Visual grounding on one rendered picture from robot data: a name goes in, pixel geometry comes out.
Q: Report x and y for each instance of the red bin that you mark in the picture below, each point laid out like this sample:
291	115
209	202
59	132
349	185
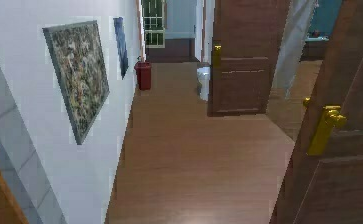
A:
143	75

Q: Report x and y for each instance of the brown room door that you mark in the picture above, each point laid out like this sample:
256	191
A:
335	150
244	56

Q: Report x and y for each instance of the blue framed picture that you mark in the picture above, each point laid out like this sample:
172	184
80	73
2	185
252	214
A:
121	45

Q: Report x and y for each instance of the green barred window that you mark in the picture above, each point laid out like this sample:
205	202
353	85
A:
153	23

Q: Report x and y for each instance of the mottled green framed picture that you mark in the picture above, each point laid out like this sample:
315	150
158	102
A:
79	76

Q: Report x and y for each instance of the dark brown cabinet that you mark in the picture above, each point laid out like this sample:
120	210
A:
312	49

